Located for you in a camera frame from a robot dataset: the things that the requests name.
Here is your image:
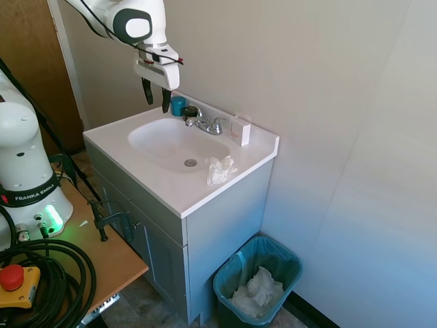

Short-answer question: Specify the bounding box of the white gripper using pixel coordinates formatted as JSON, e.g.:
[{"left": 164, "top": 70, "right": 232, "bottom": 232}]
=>
[{"left": 132, "top": 42, "right": 181, "bottom": 115}]

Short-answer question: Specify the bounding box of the white tissue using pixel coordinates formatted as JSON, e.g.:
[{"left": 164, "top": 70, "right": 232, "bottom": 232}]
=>
[{"left": 206, "top": 155, "right": 239, "bottom": 187}]

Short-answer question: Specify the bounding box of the teal lined trash bin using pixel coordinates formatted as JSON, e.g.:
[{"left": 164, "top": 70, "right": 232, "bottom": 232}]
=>
[{"left": 212, "top": 236, "right": 304, "bottom": 328}]

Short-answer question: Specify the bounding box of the teal round jar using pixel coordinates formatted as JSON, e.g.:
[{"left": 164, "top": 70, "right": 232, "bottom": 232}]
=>
[{"left": 170, "top": 96, "right": 188, "bottom": 118}]

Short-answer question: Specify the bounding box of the small black jar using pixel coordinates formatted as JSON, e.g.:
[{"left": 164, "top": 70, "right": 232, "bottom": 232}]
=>
[{"left": 182, "top": 105, "right": 200, "bottom": 121}]

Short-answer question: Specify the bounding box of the chrome faucet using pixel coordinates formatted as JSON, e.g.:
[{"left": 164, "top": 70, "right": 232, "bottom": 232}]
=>
[{"left": 184, "top": 108, "right": 230, "bottom": 136}]

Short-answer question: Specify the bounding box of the white cardboard box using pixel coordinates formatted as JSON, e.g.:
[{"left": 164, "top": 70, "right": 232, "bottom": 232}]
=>
[{"left": 229, "top": 113, "right": 253, "bottom": 148}]

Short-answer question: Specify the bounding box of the white sink countertop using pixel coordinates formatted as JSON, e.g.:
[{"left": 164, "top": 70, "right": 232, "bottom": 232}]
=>
[{"left": 83, "top": 90, "right": 281, "bottom": 219}]

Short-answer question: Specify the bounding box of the brown wooden door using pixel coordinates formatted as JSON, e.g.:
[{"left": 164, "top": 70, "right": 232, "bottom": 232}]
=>
[{"left": 0, "top": 0, "right": 85, "bottom": 157}]

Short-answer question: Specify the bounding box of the black metal clamp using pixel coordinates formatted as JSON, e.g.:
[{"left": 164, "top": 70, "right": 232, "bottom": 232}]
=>
[{"left": 87, "top": 199, "right": 137, "bottom": 243}]

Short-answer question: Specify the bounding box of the grey vanity cabinet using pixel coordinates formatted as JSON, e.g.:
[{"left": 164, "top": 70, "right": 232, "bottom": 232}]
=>
[{"left": 83, "top": 141, "right": 274, "bottom": 326}]

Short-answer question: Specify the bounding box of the wooden table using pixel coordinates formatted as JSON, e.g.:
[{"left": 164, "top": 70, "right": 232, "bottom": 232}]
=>
[{"left": 0, "top": 177, "right": 150, "bottom": 328}]

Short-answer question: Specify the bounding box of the pile of white tissues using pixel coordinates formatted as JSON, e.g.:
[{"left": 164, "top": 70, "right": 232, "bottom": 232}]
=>
[{"left": 227, "top": 266, "right": 285, "bottom": 317}]

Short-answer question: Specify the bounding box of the yellow emergency stop button box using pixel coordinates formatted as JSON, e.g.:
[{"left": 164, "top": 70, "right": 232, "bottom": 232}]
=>
[{"left": 0, "top": 265, "right": 42, "bottom": 309}]

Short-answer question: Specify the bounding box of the black wrist camera red clip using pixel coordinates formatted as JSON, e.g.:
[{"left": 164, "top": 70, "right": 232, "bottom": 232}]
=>
[{"left": 143, "top": 49, "right": 186, "bottom": 66}]

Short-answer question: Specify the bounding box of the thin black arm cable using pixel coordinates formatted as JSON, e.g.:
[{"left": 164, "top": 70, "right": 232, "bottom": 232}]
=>
[{"left": 77, "top": 0, "right": 186, "bottom": 66}]

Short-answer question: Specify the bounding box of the thick black coiled cable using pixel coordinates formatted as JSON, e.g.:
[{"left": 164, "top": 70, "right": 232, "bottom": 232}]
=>
[{"left": 0, "top": 238, "right": 98, "bottom": 328}]

